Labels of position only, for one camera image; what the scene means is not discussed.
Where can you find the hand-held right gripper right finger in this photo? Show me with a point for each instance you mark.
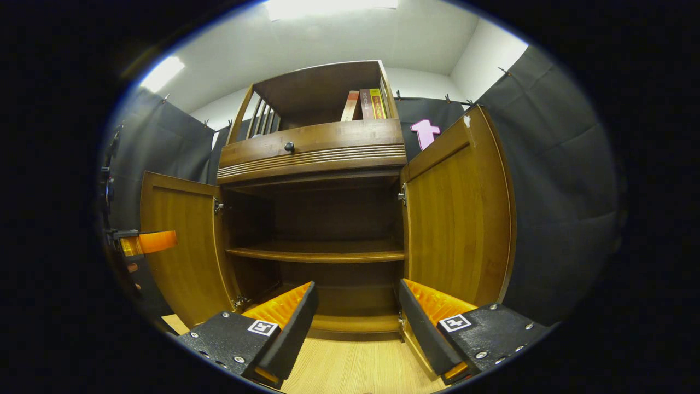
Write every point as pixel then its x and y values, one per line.
pixel 424 334

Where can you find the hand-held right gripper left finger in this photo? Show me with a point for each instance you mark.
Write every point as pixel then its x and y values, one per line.
pixel 295 328

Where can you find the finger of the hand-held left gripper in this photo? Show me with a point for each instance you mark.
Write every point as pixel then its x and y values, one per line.
pixel 156 242

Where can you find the wooden cabinet door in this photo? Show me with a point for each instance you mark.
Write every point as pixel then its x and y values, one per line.
pixel 186 284
pixel 459 219

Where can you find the wooden double-door shoe cabinet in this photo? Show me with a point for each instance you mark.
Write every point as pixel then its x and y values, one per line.
pixel 311 93

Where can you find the metal door hinge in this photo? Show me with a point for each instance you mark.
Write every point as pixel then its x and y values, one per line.
pixel 240 302
pixel 402 195
pixel 402 320
pixel 220 206

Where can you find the wooden inner cabinet shelf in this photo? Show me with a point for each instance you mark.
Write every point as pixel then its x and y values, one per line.
pixel 317 253

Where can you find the wooden cabinet drawer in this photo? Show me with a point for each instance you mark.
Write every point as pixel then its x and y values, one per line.
pixel 339 139

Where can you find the small ceiling light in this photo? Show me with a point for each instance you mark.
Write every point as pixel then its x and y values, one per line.
pixel 162 74

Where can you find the black round drawer knob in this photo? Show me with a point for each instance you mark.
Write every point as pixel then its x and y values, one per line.
pixel 289 146

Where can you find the dark red book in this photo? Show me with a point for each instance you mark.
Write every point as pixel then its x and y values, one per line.
pixel 366 105

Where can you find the long ceiling light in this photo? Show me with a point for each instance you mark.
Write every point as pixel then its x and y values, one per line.
pixel 328 8

